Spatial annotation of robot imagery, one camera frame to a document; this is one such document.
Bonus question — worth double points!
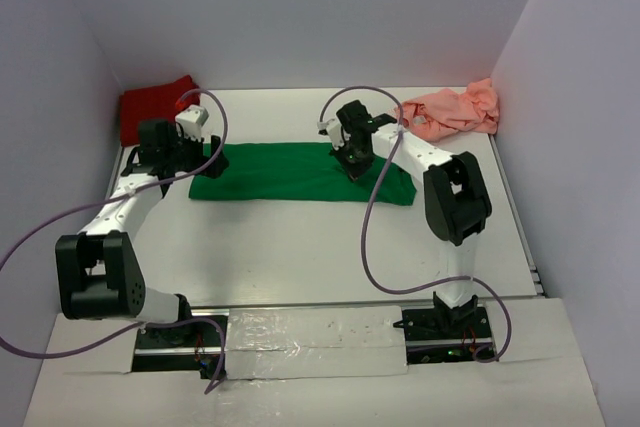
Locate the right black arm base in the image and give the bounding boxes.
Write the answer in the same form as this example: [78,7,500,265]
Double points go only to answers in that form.
[393,307,496,365]

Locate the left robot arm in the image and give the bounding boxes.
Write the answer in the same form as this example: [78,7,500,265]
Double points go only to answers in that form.
[55,108,229,346]

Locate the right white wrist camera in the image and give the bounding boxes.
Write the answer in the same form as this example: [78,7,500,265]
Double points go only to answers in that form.
[317,119,344,150]

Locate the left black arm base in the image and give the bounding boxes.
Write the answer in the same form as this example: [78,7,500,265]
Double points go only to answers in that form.
[131,322,226,380]

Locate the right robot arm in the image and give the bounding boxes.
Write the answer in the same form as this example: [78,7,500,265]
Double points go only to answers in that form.
[318,101,492,338]

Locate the pink crumpled t-shirt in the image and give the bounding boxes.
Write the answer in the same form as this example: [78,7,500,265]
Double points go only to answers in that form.
[393,78,500,142]

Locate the red folded t-shirt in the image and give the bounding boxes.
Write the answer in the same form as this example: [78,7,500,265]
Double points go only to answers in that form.
[119,75,200,147]

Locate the silver taped cover plate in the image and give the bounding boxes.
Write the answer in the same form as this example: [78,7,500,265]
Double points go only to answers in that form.
[225,305,408,380]

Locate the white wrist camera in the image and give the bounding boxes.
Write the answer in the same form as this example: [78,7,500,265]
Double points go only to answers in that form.
[317,119,344,150]
[175,104,209,141]

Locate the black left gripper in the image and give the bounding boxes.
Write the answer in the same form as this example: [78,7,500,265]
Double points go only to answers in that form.
[164,125,228,179]

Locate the green t-shirt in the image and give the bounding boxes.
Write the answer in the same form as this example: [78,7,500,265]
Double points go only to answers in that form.
[189,142,385,203]

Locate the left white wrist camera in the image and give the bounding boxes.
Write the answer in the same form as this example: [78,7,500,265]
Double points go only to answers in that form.
[175,104,209,141]

